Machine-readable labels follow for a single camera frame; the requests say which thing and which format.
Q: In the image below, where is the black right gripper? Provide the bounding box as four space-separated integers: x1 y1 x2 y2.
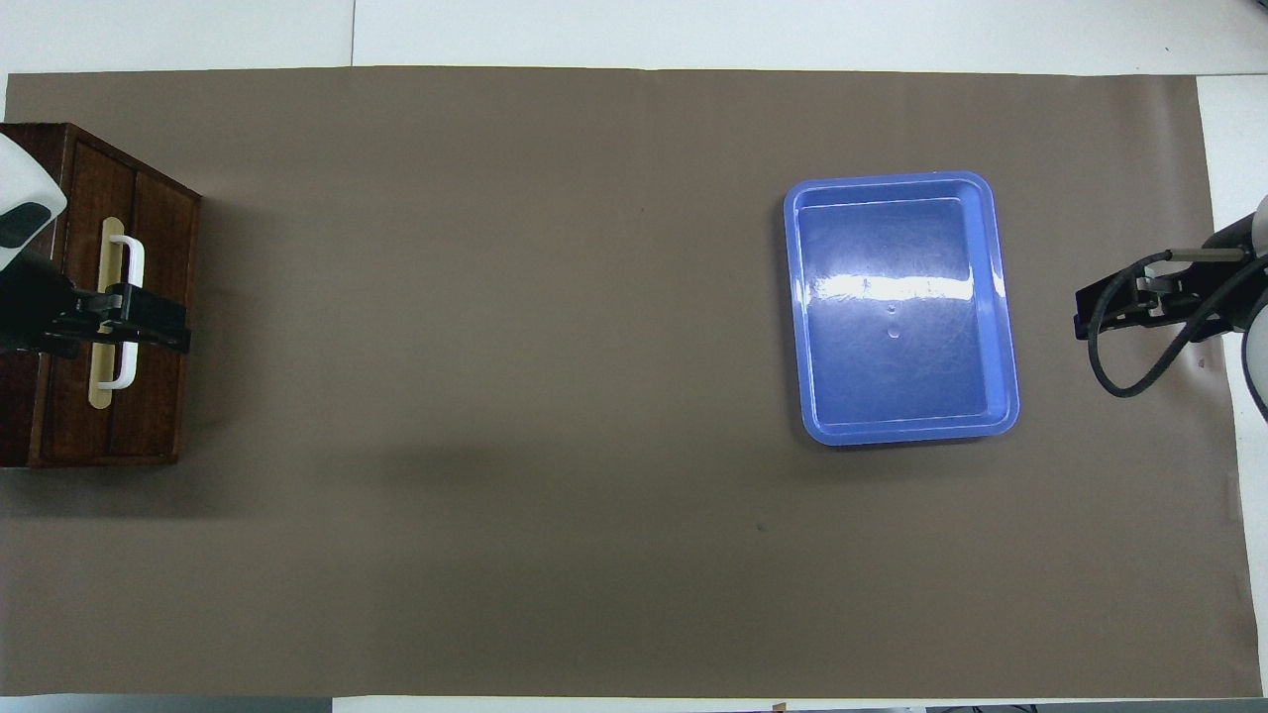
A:
1075 220 1261 343

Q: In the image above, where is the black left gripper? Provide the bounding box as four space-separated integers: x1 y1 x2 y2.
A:
0 250 191 359

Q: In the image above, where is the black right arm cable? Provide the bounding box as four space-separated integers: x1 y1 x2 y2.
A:
1088 248 1268 399

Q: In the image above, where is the wooden drawer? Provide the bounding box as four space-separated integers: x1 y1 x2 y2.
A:
45 134 199 461

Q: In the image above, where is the white drawer handle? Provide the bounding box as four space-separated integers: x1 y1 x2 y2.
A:
89 218 146 409

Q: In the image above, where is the blue plastic tray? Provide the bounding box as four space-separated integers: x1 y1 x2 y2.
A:
783 170 1021 447

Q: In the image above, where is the brown table mat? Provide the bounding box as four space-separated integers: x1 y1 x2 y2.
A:
0 65 1264 699

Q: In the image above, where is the dark wooden cabinet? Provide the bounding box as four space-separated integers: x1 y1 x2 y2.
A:
0 122 202 469

